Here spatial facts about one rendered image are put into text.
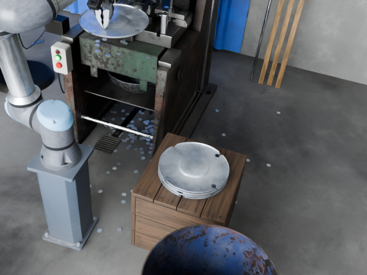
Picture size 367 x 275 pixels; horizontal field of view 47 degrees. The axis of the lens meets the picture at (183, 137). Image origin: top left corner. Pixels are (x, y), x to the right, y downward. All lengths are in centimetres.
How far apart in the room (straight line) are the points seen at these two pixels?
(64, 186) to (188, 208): 47
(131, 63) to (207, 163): 59
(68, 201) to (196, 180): 51
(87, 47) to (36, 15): 78
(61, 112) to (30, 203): 73
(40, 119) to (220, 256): 78
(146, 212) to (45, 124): 53
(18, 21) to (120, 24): 63
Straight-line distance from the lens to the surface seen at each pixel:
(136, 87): 214
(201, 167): 171
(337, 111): 296
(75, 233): 187
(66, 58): 199
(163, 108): 195
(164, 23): 192
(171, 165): 171
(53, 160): 159
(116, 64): 200
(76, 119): 225
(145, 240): 185
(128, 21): 184
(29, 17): 128
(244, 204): 214
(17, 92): 154
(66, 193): 167
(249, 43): 329
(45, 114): 150
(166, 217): 168
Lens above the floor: 159
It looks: 41 degrees down
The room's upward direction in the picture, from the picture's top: 7 degrees clockwise
